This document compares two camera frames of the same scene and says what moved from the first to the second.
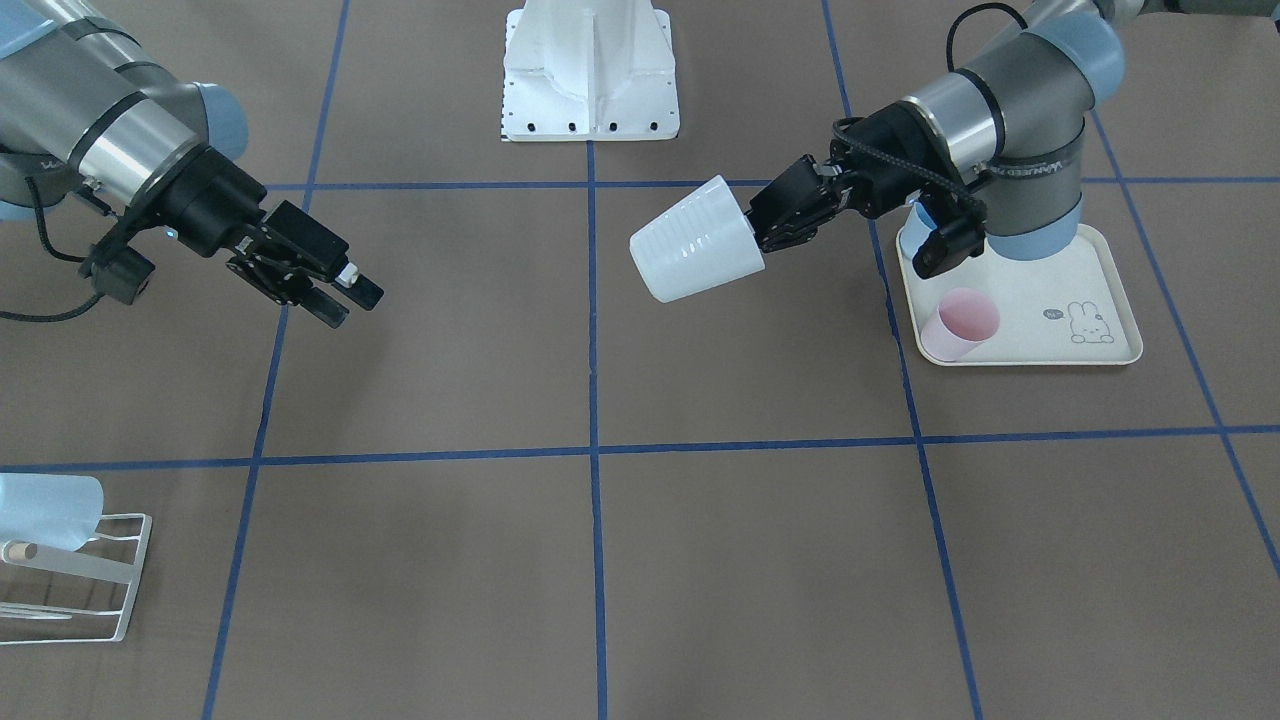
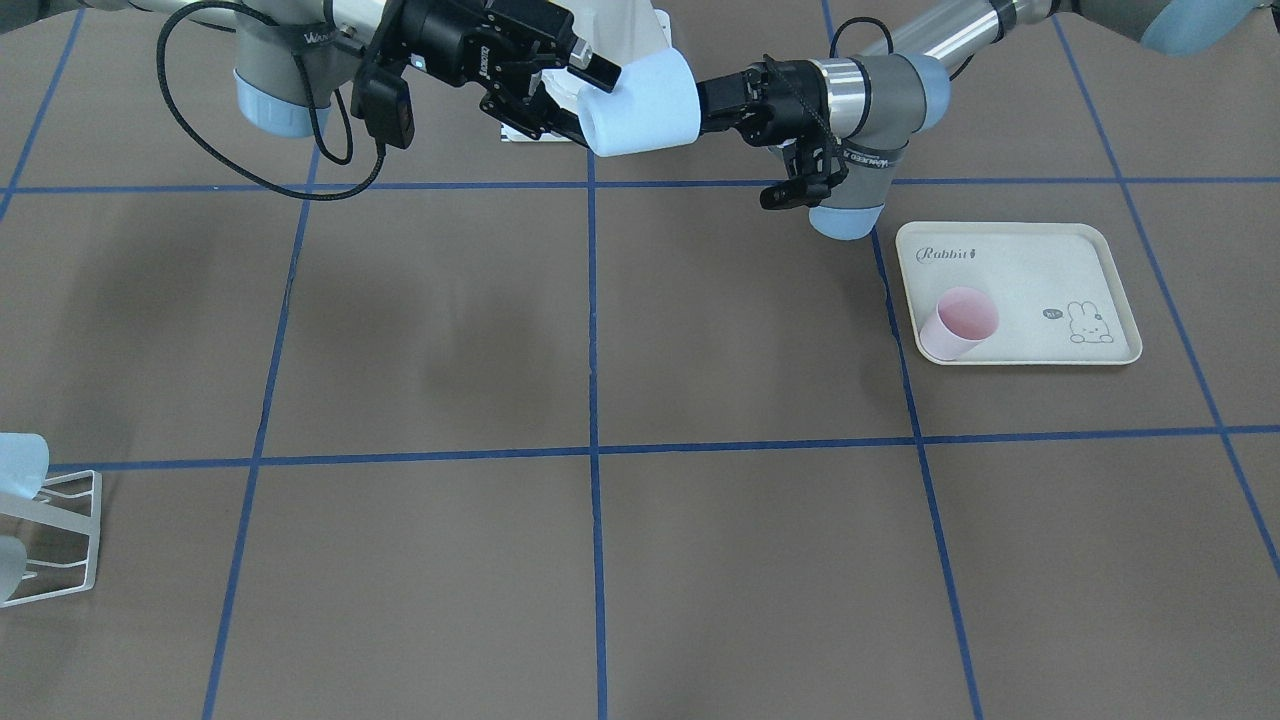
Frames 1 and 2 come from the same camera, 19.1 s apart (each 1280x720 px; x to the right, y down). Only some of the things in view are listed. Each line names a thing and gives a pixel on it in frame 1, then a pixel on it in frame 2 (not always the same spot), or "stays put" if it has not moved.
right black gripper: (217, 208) → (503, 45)
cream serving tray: (1071, 308) stays put
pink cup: (966, 318) stays put
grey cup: (704, 241) → (13, 559)
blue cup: (916, 231) → (654, 103)
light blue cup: (54, 510) → (24, 463)
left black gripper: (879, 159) → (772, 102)
